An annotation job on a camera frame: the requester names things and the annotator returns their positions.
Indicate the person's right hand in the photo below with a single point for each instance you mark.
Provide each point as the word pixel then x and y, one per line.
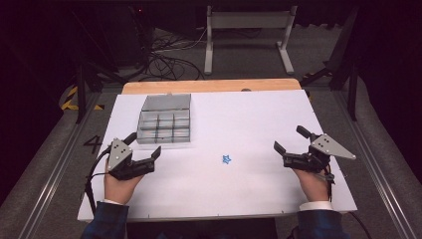
pixel 312 187

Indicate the small blue star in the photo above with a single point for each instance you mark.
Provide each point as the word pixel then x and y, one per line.
pixel 226 159

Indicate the person's left hand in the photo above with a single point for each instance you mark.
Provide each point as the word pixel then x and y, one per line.
pixel 117 189

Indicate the white table board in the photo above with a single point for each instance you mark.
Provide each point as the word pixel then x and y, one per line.
pixel 232 126

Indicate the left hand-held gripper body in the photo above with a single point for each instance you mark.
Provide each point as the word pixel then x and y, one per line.
pixel 123 163

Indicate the metal floor rail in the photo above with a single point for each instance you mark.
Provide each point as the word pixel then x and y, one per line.
pixel 54 172
pixel 381 172

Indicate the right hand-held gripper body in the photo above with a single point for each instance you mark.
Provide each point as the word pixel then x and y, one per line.
pixel 318 152

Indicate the clear plastic compartment box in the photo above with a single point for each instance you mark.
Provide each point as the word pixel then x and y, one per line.
pixel 165 121

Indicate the black tripod stand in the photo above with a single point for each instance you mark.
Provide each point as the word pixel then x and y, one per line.
pixel 80 96

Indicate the black angled stand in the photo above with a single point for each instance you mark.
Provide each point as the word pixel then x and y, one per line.
pixel 351 96

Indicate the white metal stand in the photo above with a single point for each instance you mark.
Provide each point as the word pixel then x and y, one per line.
pixel 249 20

